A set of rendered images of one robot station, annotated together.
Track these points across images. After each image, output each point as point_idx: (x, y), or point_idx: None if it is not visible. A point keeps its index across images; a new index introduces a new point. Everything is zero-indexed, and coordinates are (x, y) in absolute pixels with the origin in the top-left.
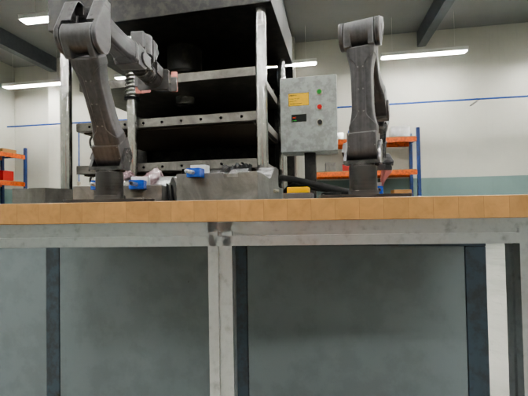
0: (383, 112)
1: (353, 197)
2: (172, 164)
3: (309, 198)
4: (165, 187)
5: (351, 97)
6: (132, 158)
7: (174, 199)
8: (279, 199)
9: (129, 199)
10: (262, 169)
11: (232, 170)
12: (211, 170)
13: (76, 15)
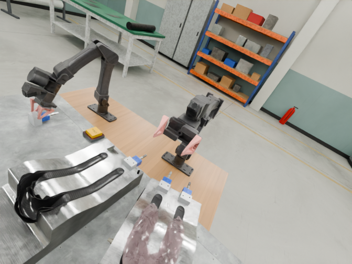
0: None
1: (128, 109)
2: None
3: (136, 114)
4: (146, 186)
5: (109, 82)
6: (175, 149)
7: (129, 212)
8: (142, 118)
9: (171, 154)
10: (43, 167)
11: (64, 189)
12: (74, 213)
13: (219, 103)
